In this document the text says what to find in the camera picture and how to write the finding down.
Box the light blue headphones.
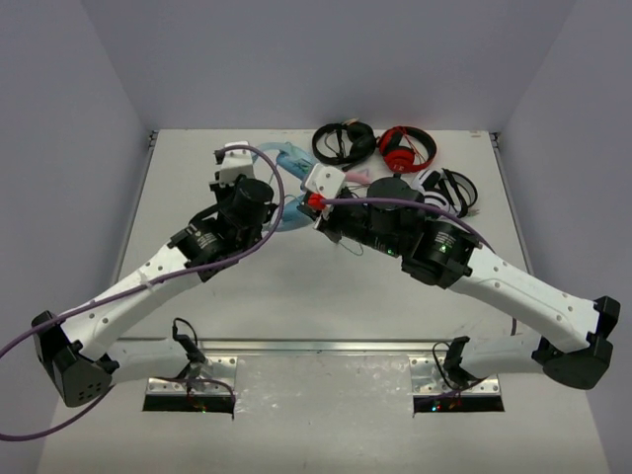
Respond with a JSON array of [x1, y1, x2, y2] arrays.
[[257, 142, 314, 232]]

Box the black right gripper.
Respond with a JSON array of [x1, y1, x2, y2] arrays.
[[298, 194, 403, 259]]

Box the black headset with microphone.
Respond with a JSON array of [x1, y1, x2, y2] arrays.
[[311, 119, 376, 172]]

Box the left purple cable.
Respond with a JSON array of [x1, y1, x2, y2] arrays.
[[0, 145, 286, 441]]

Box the white black headphones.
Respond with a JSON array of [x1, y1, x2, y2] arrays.
[[410, 168, 479, 218]]

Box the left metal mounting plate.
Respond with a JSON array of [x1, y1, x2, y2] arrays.
[[145, 354, 238, 397]]

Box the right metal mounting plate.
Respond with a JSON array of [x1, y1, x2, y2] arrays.
[[409, 352, 501, 397]]

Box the red headphones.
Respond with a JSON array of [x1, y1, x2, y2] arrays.
[[377, 125, 437, 174]]

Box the metal mounting plate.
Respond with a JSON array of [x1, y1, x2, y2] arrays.
[[409, 352, 501, 397], [145, 354, 238, 397]]

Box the aluminium table edge rail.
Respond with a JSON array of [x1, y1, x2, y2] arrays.
[[122, 337, 460, 354]]

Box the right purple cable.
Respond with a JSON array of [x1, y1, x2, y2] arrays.
[[323, 196, 519, 337]]

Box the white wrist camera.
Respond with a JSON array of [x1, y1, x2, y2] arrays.
[[209, 141, 254, 187], [303, 163, 346, 217]]

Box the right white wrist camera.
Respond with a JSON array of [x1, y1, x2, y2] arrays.
[[303, 163, 346, 217]]

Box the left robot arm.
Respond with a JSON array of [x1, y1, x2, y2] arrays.
[[32, 176, 277, 408]]

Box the pink blue cat-ear headphones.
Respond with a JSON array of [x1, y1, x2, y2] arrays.
[[345, 169, 371, 186]]

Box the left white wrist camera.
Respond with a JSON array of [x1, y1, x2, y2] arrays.
[[209, 141, 254, 187]]

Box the purple cable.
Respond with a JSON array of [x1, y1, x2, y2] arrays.
[[0, 145, 286, 441], [323, 196, 519, 337]]

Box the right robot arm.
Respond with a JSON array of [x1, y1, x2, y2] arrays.
[[302, 170, 620, 391]]

